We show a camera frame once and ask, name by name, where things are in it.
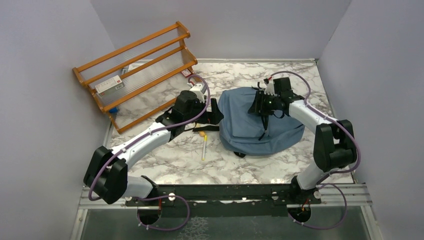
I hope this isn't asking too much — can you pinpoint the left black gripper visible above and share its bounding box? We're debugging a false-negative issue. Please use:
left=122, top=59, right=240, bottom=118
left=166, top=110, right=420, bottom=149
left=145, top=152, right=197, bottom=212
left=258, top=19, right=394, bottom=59
left=183, top=97, right=224, bottom=125

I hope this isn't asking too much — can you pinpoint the white box on shelf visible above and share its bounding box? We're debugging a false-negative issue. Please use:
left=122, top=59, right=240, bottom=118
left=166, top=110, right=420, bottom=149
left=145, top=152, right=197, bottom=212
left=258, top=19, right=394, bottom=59
left=95, top=75, right=124, bottom=97

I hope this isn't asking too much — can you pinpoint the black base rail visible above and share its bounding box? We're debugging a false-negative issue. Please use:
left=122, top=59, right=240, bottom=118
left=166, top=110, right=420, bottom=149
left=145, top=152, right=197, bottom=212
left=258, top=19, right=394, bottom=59
left=91, top=177, right=335, bottom=226

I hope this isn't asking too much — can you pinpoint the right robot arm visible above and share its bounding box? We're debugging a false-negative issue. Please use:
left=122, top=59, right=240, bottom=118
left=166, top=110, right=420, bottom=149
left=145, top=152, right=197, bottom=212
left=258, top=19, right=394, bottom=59
left=247, top=77, right=358, bottom=204

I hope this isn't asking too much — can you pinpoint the yellow capped pen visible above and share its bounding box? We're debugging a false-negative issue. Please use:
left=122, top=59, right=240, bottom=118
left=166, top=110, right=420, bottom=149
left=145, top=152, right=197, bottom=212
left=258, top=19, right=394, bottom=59
left=201, top=134, right=208, bottom=161

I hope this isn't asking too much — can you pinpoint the blue backpack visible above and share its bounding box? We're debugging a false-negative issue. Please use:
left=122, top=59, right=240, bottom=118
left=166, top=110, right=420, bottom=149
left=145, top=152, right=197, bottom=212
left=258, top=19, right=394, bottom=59
left=188, top=86, right=306, bottom=159

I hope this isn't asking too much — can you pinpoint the small red white box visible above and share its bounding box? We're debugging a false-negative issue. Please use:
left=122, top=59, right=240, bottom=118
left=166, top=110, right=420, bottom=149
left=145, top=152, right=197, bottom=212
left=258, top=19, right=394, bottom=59
left=180, top=69, right=194, bottom=78

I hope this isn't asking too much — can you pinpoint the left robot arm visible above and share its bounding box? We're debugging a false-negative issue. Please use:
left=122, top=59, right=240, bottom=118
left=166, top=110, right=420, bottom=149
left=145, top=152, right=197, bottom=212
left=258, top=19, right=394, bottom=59
left=83, top=90, right=223, bottom=206

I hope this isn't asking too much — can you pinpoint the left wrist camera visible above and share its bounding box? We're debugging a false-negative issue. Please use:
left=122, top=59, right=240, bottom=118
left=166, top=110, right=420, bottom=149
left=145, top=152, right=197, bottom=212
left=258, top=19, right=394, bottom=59
left=189, top=83, right=207, bottom=103

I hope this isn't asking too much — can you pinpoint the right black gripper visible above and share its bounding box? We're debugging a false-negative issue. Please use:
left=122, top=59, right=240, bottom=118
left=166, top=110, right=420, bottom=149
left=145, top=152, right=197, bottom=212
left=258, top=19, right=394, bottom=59
left=247, top=90, right=280, bottom=116

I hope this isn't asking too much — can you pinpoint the wooden shelf rack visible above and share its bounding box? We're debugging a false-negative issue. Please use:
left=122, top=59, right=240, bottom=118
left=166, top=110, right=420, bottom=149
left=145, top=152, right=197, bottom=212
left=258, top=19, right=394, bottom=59
left=72, top=21, right=198, bottom=134

